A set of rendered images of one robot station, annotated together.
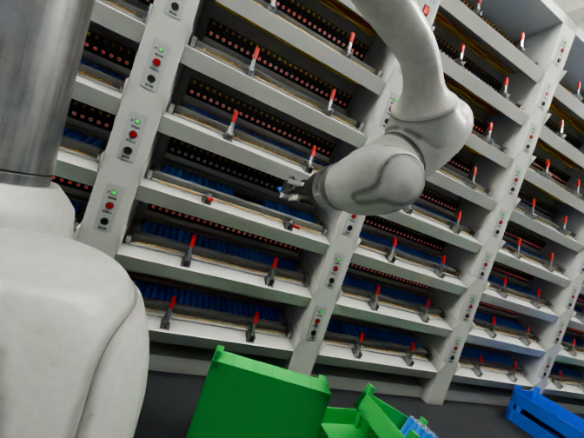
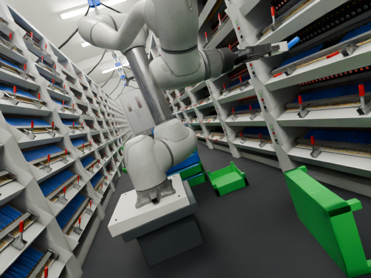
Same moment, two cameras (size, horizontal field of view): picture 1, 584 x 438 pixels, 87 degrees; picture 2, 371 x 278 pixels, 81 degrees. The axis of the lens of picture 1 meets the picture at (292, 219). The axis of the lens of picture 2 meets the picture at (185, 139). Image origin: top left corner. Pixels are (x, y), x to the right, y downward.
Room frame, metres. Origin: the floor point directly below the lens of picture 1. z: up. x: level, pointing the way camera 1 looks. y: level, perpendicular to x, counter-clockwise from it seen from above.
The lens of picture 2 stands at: (0.59, -0.76, 0.56)
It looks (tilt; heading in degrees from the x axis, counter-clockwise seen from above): 8 degrees down; 103
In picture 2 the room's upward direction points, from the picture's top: 22 degrees counter-clockwise
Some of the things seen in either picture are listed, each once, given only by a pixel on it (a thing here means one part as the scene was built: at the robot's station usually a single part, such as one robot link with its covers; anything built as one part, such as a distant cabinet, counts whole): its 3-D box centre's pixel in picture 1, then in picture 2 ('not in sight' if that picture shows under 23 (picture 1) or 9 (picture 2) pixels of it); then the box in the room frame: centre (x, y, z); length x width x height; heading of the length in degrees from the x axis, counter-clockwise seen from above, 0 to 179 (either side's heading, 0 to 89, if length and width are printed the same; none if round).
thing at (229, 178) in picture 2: not in sight; (225, 177); (0.44, 0.61, 0.04); 0.30 x 0.20 x 0.08; 102
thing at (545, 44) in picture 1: (481, 212); not in sight; (1.41, -0.81, 0.86); 0.20 x 0.09 x 1.73; 22
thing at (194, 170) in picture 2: not in sight; (183, 169); (0.12, 0.82, 0.12); 0.30 x 0.20 x 0.08; 14
